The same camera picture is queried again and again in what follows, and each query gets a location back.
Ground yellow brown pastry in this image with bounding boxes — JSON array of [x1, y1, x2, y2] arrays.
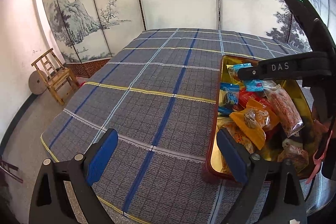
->
[[228, 65, 246, 81]]

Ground bamboo chair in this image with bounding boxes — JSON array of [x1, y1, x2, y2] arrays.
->
[[31, 48, 79, 106]]

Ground dark wooden furniture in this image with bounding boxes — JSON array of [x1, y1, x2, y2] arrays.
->
[[0, 156, 24, 184]]

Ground blue plaid tablecloth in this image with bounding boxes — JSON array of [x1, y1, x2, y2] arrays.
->
[[41, 28, 313, 224]]

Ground red patterned silver packet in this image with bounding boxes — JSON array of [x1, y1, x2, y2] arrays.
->
[[278, 138, 309, 174]]

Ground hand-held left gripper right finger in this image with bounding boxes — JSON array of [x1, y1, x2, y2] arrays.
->
[[216, 128, 307, 224]]

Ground small blue candy red label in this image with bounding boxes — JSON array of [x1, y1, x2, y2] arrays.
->
[[244, 80, 265, 92]]

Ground clear bag of orange snacks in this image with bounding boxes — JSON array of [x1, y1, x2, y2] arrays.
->
[[217, 122, 255, 176]]

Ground round stone millstone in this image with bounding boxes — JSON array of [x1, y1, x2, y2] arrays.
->
[[28, 71, 48, 95]]

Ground pink wrist strap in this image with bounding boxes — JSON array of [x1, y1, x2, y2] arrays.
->
[[307, 119, 332, 185]]

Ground salmon orange snack bag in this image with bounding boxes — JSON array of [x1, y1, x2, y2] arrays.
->
[[264, 86, 304, 137]]

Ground blue dark cake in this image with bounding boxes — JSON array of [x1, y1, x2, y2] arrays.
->
[[219, 82, 240, 115]]

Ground large red snack packet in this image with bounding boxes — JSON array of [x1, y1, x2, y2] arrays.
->
[[238, 90, 269, 110]]

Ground orange peanut snack packet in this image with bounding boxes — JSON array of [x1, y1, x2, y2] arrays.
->
[[245, 99, 280, 132]]

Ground orange packet with round cookie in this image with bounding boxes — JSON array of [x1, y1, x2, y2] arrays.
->
[[229, 108, 271, 150]]

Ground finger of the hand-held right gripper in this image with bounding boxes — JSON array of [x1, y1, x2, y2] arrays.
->
[[237, 55, 302, 81]]

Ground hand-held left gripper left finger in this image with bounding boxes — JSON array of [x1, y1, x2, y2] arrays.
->
[[29, 128, 119, 224]]

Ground red tin box gold inside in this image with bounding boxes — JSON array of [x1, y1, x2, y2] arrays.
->
[[205, 55, 319, 182]]

